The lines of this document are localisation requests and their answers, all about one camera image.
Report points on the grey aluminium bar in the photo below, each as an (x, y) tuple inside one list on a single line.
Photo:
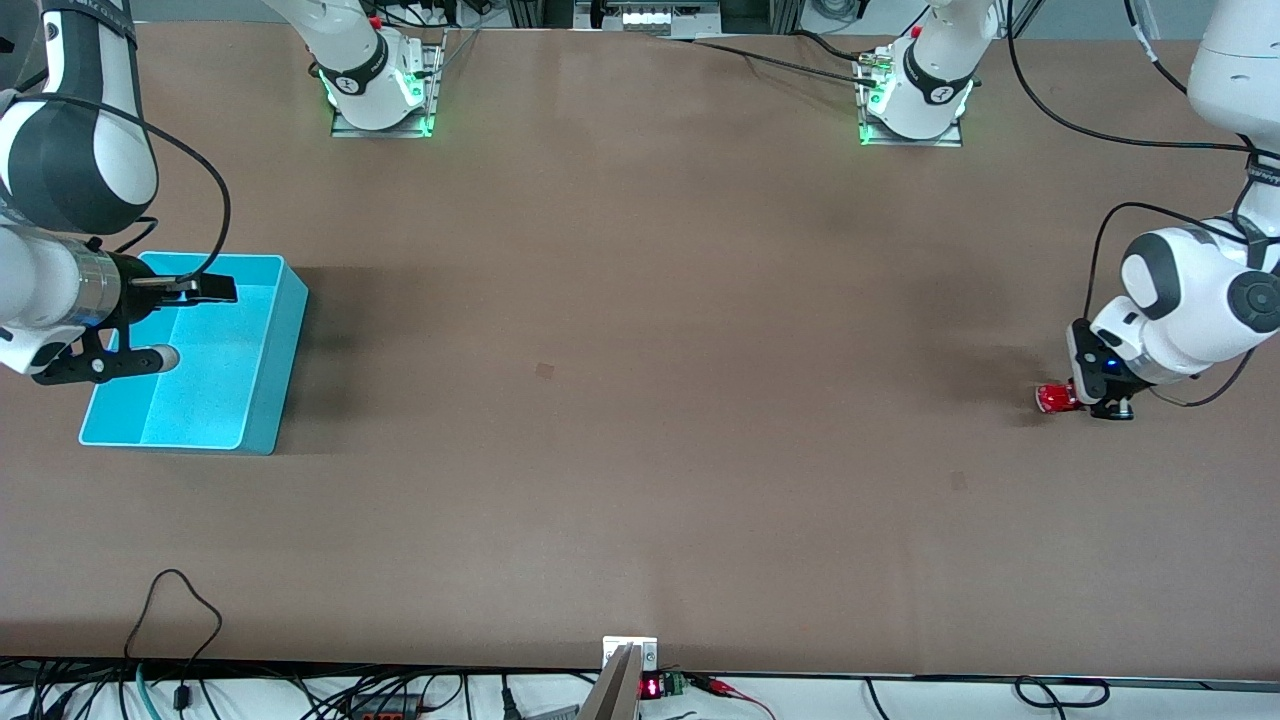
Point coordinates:
[(612, 695)]

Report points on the blue plastic box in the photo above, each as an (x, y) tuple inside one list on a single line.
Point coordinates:
[(250, 380)]

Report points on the lit white device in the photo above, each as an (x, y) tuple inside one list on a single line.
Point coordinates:
[(647, 17)]

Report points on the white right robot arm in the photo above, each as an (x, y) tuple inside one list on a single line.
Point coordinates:
[(40, 280)]

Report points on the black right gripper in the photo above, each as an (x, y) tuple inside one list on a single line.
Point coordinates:
[(133, 291)]

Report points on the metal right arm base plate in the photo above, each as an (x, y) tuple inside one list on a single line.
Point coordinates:
[(430, 90)]

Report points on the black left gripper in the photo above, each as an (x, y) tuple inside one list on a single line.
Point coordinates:
[(1120, 390)]

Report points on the red beetle toy car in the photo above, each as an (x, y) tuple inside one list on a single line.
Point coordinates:
[(1055, 398)]

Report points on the black right camera mount plate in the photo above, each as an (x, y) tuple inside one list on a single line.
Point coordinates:
[(75, 368)]

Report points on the small board with red display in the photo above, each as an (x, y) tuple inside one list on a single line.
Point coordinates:
[(652, 688)]

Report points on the red black connector block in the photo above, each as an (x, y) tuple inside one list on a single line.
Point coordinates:
[(385, 705)]

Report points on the white metal bracket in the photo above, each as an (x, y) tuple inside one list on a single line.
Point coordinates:
[(612, 648)]

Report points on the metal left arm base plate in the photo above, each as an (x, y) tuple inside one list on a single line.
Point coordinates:
[(930, 142)]

